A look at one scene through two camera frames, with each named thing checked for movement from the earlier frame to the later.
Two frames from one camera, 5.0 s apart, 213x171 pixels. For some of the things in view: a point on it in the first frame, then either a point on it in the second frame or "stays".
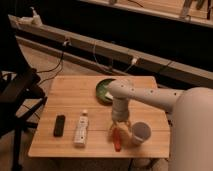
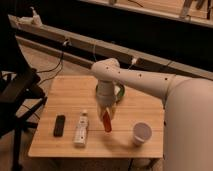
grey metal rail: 113,58 stays
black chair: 21,97 stays
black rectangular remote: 59,126 stays
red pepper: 117,137 → 107,121
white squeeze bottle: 81,133 stays
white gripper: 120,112 → 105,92
